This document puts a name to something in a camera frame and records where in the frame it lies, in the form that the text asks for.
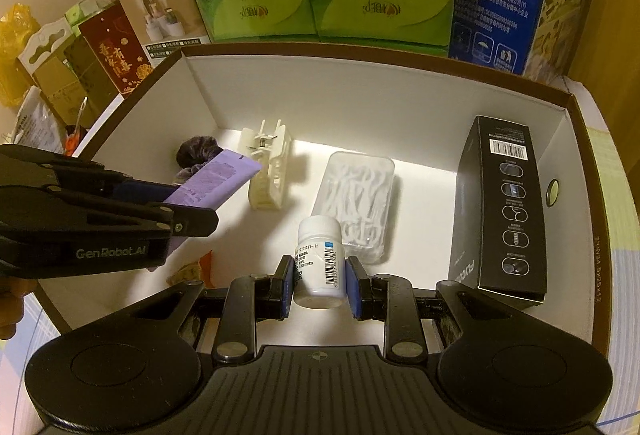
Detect clear plastic bag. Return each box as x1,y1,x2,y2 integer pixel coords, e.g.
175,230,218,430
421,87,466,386
14,85,67,152

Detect white pill bottle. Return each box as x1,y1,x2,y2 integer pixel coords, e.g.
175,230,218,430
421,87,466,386
292,215,349,310

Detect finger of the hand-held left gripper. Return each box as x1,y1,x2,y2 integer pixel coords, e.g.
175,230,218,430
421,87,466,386
30,148,176,204
55,188,219,239

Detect white cardboard packaging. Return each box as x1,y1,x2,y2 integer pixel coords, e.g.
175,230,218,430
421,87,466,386
17,18,70,77

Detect purple tube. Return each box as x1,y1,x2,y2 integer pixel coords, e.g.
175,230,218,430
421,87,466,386
147,150,261,272

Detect black product box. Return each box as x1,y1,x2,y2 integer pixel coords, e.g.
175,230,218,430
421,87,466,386
446,115,549,311

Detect person's left hand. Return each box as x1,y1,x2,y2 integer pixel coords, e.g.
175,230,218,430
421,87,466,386
0,278,27,342

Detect white hair claw clip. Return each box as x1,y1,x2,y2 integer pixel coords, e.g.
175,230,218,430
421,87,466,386
241,118,293,210

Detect brown storage box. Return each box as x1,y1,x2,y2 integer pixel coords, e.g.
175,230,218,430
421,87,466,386
37,42,626,362

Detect light green tissue packs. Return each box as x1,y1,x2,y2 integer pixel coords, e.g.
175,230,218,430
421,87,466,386
65,0,119,29

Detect red and gold packet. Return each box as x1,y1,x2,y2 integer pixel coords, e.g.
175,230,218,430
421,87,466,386
169,252,214,289

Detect white product box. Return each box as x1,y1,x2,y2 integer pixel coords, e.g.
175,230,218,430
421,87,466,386
119,0,212,67

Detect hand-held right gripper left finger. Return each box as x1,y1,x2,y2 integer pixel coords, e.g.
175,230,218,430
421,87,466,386
127,255,296,364

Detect clear floss pick box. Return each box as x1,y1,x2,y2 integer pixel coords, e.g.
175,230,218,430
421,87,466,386
310,152,396,265

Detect dark velvet scrunchie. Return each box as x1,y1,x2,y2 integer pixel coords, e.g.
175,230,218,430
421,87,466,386
176,136,222,184

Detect yellow plastic bag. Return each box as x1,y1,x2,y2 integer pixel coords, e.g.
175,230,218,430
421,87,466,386
0,2,42,109

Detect small cardboard box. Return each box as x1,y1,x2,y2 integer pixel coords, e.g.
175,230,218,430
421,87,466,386
30,59,82,124

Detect orange small object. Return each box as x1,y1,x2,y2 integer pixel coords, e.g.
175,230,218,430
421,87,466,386
65,125,87,155

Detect large cardboard box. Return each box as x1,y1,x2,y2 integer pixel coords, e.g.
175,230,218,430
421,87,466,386
63,35,124,127

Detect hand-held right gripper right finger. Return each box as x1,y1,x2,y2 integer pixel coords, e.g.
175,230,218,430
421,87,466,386
345,256,501,363

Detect red gift box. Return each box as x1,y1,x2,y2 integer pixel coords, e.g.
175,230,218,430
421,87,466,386
79,2,156,99

